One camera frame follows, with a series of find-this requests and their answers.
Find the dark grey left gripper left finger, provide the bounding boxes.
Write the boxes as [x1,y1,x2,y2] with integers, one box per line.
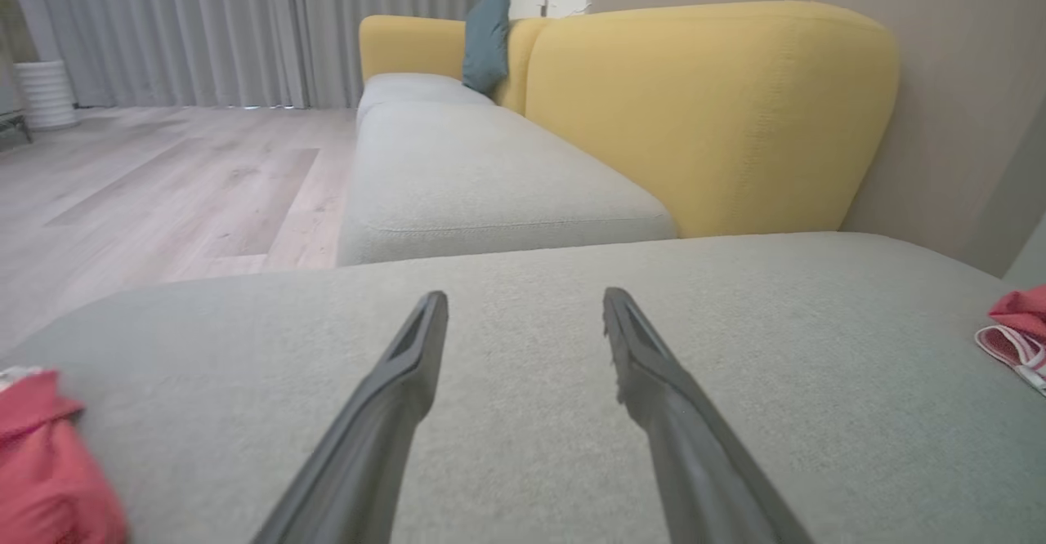
[249,291,449,544]

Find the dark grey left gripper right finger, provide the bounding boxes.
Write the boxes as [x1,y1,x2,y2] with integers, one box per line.
[603,287,818,544]

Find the red white Bulls shorts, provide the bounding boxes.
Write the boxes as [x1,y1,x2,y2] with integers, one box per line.
[0,364,129,544]

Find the red jersey white striped trim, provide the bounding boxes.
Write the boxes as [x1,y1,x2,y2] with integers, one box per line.
[975,285,1046,398]

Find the large grey sofa chaise cushion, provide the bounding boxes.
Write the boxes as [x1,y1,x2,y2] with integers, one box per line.
[0,232,1046,544]

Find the grey sofa seat cushion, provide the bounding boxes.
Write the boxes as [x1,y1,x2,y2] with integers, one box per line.
[337,101,677,268]
[357,73,496,129]

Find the yellow sofa backrest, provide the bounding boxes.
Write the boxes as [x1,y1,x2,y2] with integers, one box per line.
[525,1,901,239]
[359,15,550,116]

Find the teal throw pillow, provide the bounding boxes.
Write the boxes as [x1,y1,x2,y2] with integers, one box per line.
[462,0,513,96]

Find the white ribbed cylinder appliance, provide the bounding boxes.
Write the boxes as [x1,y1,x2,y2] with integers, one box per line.
[14,60,81,131]

